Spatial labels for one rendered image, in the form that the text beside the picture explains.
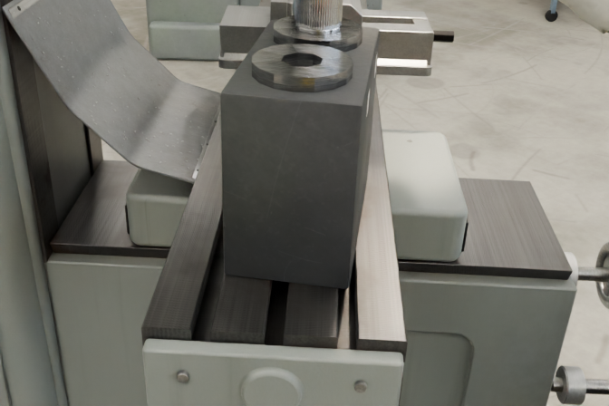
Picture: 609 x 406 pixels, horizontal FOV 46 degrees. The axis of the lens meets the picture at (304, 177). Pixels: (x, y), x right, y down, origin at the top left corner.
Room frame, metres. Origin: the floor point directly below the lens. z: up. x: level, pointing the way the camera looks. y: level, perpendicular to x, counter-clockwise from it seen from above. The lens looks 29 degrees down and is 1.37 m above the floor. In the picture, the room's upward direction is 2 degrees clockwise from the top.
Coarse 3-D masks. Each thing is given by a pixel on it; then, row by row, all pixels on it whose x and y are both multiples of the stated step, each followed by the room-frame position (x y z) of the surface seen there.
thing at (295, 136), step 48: (288, 48) 0.64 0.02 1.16; (336, 48) 0.67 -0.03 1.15; (240, 96) 0.56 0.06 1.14; (288, 96) 0.56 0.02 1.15; (336, 96) 0.56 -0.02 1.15; (240, 144) 0.56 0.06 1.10; (288, 144) 0.55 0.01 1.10; (336, 144) 0.55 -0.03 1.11; (240, 192) 0.56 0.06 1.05; (288, 192) 0.55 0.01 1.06; (336, 192) 0.55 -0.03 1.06; (240, 240) 0.56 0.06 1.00; (288, 240) 0.55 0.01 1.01; (336, 240) 0.55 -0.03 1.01
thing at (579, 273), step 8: (608, 248) 1.03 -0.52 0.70; (568, 256) 1.01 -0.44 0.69; (600, 256) 1.05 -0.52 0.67; (608, 256) 1.04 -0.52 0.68; (576, 264) 0.99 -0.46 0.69; (600, 264) 1.05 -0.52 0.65; (608, 264) 1.03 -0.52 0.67; (576, 272) 0.98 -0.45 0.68; (584, 272) 1.00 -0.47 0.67; (592, 272) 1.00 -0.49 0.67; (600, 272) 1.00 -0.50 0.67; (608, 272) 1.00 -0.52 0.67; (576, 280) 0.98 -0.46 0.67; (584, 280) 1.00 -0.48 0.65; (592, 280) 1.00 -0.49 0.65; (600, 280) 1.00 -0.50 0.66; (608, 280) 1.00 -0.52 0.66; (600, 288) 1.02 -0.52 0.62; (608, 288) 1.00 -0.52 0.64; (600, 296) 1.01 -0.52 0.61; (608, 296) 0.99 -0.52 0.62; (608, 304) 0.97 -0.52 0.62
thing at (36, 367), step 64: (0, 0) 0.88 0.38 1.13; (0, 64) 0.87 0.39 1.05; (0, 128) 0.86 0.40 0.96; (64, 128) 1.03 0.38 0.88; (0, 192) 0.84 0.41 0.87; (64, 192) 0.99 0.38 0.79; (0, 256) 0.83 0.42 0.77; (0, 320) 0.83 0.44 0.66; (0, 384) 0.82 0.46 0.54; (64, 384) 0.88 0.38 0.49
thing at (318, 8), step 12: (300, 0) 0.69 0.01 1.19; (312, 0) 0.69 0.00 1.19; (324, 0) 0.69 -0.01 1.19; (336, 0) 0.69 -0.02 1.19; (300, 12) 0.69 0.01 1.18; (312, 12) 0.69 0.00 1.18; (324, 12) 0.69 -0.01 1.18; (336, 12) 0.69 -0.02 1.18; (300, 24) 0.69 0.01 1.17; (312, 24) 0.69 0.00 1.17; (324, 24) 0.69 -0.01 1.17; (336, 24) 0.69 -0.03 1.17
